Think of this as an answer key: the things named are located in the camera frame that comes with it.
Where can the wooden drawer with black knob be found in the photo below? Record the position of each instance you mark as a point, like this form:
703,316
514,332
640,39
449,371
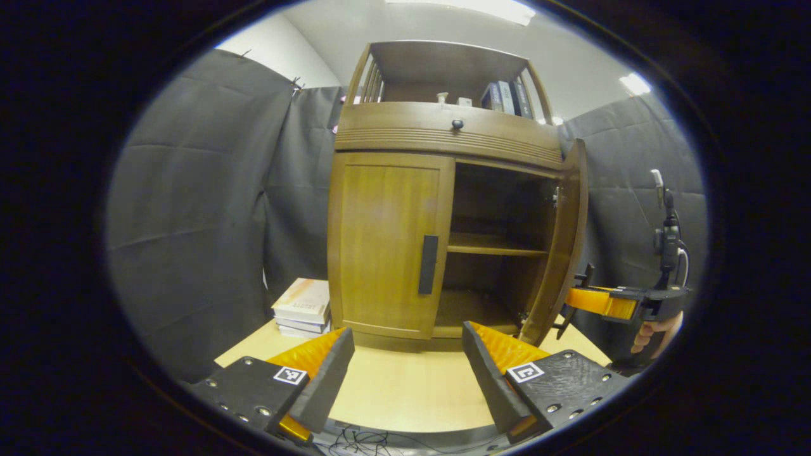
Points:
405,123

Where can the wooden shoe cabinet door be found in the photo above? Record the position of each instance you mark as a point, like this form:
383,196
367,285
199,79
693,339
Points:
380,247
561,253

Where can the beige cover book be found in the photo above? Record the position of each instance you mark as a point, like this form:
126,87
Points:
304,297

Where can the small ceiling light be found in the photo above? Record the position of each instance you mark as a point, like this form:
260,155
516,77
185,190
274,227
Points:
633,82
555,120

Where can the light grey-blue book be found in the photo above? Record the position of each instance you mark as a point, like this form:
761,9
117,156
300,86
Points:
505,96

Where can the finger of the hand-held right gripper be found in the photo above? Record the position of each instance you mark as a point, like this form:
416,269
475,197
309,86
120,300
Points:
595,301

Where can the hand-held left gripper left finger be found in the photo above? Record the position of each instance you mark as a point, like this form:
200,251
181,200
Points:
329,380

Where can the wooden double-door shoe cabinet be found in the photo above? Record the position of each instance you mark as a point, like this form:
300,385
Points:
443,63

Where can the dark grey book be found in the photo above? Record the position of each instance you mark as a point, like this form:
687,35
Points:
521,98

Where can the grey flat book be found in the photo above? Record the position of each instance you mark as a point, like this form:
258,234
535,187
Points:
301,324

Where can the dark blue book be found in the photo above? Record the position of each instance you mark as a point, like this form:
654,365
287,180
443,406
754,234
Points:
491,96

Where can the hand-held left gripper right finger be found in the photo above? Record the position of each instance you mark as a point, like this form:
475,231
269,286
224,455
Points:
491,386

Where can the white flat book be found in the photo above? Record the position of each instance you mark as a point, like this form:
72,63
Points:
304,332

